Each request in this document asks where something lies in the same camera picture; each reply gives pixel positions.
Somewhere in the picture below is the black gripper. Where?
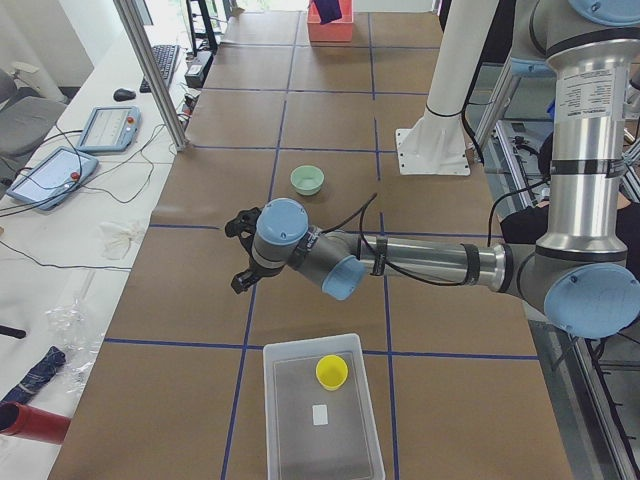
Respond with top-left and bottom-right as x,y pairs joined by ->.
231,253 -> 283,294

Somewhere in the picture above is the mint green bowl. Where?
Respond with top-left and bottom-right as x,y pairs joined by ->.
290,165 -> 325,196

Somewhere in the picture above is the yellow plastic cup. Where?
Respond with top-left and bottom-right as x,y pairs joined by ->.
315,354 -> 349,391

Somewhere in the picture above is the purple cloth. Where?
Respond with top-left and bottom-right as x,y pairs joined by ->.
310,0 -> 343,25

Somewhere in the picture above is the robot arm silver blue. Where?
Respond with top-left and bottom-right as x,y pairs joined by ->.
225,1 -> 639,339

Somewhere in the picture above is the person black sleeve forearm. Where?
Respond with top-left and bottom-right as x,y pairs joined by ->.
500,203 -> 639,261

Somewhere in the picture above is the clear plastic storage box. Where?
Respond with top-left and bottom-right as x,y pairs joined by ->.
263,333 -> 385,479

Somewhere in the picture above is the black power adapter box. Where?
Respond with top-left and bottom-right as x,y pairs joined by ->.
184,51 -> 214,89

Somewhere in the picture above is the white crumpled cloth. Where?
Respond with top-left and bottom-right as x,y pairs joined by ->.
99,221 -> 146,260

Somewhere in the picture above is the clear crumpled plastic wrap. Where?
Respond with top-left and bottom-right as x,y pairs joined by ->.
45,299 -> 107,397

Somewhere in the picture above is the upper teach pendant tablet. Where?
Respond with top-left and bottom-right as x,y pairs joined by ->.
76,106 -> 141,154

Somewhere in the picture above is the teach pendant tablet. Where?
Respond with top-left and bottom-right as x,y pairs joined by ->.
76,106 -> 141,154
6,147 -> 99,211

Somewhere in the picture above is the lower teach pendant tablet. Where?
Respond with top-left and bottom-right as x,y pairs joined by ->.
6,147 -> 99,211

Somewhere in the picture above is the dark blue folded cloth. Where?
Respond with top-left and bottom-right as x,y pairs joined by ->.
4,346 -> 66,404

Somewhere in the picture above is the black computer mouse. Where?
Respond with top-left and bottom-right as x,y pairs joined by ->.
113,88 -> 136,102

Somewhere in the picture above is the black keyboard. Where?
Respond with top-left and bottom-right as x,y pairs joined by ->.
152,44 -> 181,88

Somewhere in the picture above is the red cylinder tube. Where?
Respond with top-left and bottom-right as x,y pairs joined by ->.
1,402 -> 71,445

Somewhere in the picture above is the grey office chair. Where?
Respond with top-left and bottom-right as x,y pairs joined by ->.
1,70 -> 66,194

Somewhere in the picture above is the pink plastic bin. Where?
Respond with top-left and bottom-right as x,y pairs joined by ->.
306,0 -> 354,42

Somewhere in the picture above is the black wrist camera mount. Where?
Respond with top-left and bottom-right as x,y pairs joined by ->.
224,207 -> 261,253

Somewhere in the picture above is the aluminium frame post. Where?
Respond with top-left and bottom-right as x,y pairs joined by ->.
113,0 -> 188,152

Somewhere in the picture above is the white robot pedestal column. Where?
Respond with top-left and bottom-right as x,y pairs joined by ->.
395,1 -> 515,176

